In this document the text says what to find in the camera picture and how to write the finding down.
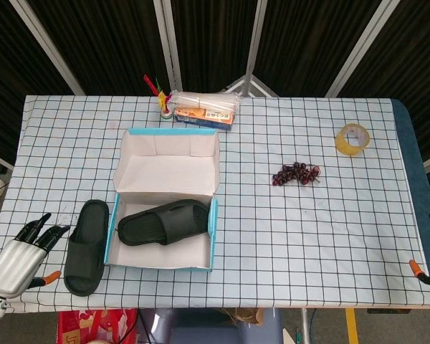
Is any yellow packing tape roll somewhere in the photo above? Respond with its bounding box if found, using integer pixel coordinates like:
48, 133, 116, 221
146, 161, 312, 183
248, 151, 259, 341
334, 123, 371, 157

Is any dark blue table pad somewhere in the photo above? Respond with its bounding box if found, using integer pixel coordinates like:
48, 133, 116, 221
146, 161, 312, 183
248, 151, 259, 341
390, 99, 430, 273

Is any white black checked tablecloth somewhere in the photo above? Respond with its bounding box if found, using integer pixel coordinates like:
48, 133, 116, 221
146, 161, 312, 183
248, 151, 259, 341
0, 95, 430, 313

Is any black folding screen white frame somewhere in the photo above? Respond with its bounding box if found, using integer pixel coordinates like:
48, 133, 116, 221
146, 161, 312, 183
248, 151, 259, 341
0, 0, 430, 173

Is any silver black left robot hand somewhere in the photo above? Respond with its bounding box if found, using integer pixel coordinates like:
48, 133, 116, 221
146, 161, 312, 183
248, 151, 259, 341
0, 213, 72, 300

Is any red yellow feather shuttlecock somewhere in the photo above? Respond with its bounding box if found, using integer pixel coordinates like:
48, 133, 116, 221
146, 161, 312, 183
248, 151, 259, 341
143, 74, 175, 122

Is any dark purple grape bunch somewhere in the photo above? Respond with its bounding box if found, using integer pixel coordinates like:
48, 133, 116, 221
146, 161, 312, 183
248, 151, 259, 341
271, 161, 323, 187

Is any metal table leg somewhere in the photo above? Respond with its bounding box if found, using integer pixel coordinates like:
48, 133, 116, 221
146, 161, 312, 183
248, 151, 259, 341
300, 308, 312, 344

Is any brown paper bag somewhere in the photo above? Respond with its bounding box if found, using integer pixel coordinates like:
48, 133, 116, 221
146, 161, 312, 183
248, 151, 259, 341
220, 307, 265, 327

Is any grey blue plastic chair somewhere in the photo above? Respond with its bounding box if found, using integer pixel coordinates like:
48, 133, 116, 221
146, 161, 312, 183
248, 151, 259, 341
139, 307, 284, 344

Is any orange black spring clamp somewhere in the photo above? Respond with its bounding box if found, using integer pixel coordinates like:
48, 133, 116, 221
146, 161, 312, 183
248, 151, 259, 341
409, 259, 430, 287
30, 271, 62, 288

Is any orange and blue packet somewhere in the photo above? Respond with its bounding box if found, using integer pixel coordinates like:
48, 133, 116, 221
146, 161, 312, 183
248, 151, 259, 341
173, 106, 236, 133

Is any light blue cardboard shoe box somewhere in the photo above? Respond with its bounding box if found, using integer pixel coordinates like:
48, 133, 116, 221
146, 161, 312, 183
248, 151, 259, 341
103, 128, 220, 274

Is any black rubber slipper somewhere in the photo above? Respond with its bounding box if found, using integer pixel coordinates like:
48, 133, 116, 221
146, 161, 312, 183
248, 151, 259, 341
117, 199, 211, 247
63, 199, 110, 297

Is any bundle of clear plastic tubes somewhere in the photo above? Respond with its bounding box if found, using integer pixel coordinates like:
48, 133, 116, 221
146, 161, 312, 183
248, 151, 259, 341
168, 90, 243, 116

